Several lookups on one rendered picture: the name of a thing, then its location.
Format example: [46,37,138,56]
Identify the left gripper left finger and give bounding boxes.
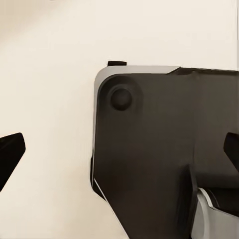
[0,132,26,192]

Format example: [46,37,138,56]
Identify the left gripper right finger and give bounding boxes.
[223,132,239,173]

